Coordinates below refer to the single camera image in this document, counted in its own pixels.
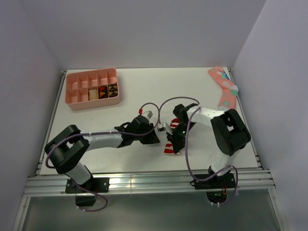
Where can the pink patterned sock pair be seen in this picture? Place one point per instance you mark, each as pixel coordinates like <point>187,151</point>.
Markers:
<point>228,88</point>

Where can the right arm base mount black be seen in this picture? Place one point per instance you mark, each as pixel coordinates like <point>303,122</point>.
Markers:
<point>219,189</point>

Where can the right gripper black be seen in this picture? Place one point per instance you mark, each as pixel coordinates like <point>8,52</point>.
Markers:
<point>178,143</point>

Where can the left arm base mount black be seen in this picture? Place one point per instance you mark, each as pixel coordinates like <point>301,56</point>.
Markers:
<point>87,194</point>

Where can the brown argyle rolled sock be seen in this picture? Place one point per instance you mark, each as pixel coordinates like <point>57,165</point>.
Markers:
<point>112,90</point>

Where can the red white striped sock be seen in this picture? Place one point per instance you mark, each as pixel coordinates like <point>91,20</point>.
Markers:
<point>169,146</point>

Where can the tan maroon sock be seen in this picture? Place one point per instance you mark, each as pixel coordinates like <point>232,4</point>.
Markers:
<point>93,94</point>

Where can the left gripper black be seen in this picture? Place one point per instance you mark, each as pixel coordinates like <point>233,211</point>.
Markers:
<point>152,139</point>

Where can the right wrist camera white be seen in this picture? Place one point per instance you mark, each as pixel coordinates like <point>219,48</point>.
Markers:
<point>164,127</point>

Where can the red argyle rolled sock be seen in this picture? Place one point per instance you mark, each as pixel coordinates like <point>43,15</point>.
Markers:
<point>103,92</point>

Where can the aluminium rail frame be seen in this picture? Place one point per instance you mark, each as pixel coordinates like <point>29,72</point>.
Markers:
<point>152,172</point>

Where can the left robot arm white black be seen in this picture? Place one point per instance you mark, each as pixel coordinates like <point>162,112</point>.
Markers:
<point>65,151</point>

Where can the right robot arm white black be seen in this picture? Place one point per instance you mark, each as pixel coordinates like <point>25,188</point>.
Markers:
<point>230,132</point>

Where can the pink divided organizer tray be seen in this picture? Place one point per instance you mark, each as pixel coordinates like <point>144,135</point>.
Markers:
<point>78,85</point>

